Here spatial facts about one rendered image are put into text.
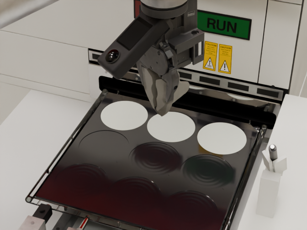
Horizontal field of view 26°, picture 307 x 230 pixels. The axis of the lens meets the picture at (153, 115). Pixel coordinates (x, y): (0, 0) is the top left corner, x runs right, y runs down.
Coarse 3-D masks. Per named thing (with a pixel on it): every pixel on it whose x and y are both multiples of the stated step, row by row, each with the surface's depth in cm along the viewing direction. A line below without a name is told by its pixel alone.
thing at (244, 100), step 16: (96, 64) 150; (96, 80) 152; (128, 80) 149; (96, 96) 155; (128, 96) 152; (144, 96) 152; (208, 96) 143; (224, 96) 142; (240, 96) 140; (256, 96) 140; (208, 112) 147; (272, 112) 140; (272, 128) 143
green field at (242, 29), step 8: (200, 16) 133; (208, 16) 133; (216, 16) 132; (224, 16) 131; (200, 24) 134; (208, 24) 134; (216, 24) 133; (224, 24) 132; (232, 24) 132; (240, 24) 131; (248, 24) 130; (216, 32) 134; (224, 32) 133; (232, 32) 133; (240, 32) 132; (248, 32) 132
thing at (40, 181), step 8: (104, 96) 147; (96, 104) 145; (88, 112) 142; (88, 120) 141; (80, 128) 139; (64, 144) 134; (64, 152) 133; (56, 160) 131; (48, 168) 129; (48, 176) 128; (40, 184) 126; (32, 192) 124
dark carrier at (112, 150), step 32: (96, 128) 139; (64, 160) 131; (96, 160) 131; (128, 160) 131; (160, 160) 131; (192, 160) 131; (224, 160) 131; (64, 192) 124; (96, 192) 124; (128, 192) 124; (160, 192) 124; (192, 192) 124; (224, 192) 124; (160, 224) 118; (192, 224) 118
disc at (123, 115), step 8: (112, 104) 145; (120, 104) 145; (128, 104) 145; (136, 104) 145; (104, 112) 143; (112, 112) 143; (120, 112) 143; (128, 112) 143; (136, 112) 143; (144, 112) 143; (104, 120) 141; (112, 120) 141; (120, 120) 141; (128, 120) 141; (136, 120) 141; (144, 120) 141; (112, 128) 139; (120, 128) 139; (128, 128) 139
